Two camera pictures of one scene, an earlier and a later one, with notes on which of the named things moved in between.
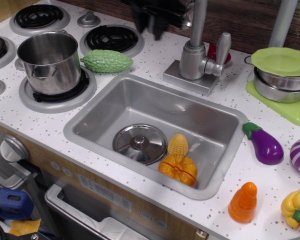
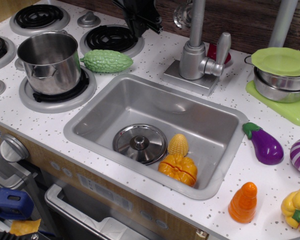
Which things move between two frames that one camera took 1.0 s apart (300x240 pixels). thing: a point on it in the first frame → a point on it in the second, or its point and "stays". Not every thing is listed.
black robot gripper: (159, 13) → (144, 11)
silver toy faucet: (195, 72) stays
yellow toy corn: (178, 144) stays
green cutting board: (297, 112) stays
